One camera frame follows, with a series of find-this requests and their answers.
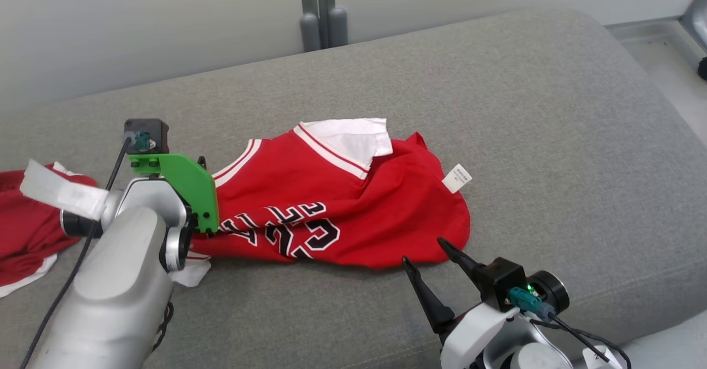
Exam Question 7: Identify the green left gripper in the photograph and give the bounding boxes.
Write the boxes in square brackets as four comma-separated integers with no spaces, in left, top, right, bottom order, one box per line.
[128,153,220,235]

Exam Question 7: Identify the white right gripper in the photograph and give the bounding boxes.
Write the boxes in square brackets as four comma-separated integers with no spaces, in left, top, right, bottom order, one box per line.
[402,238,520,369]

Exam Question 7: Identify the red basketball jersey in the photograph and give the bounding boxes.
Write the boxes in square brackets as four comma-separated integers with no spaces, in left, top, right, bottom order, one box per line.
[182,118,472,288]

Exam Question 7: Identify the red white-trimmed shorts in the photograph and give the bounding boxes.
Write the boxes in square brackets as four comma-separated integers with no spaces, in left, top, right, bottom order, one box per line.
[0,162,99,298]

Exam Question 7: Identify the white tape tag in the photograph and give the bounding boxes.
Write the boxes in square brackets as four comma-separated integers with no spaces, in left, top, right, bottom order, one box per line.
[20,159,110,221]
[582,345,623,369]

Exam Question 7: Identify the black coiled arm cable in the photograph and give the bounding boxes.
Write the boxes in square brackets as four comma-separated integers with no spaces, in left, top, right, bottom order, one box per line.
[151,301,175,353]

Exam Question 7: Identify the grey metal frame post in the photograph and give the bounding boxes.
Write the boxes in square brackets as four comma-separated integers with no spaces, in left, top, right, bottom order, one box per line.
[298,0,349,52]

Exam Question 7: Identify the grey metal frame with caster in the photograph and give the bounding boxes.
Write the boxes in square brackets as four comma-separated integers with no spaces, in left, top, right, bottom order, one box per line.
[605,0,707,55]

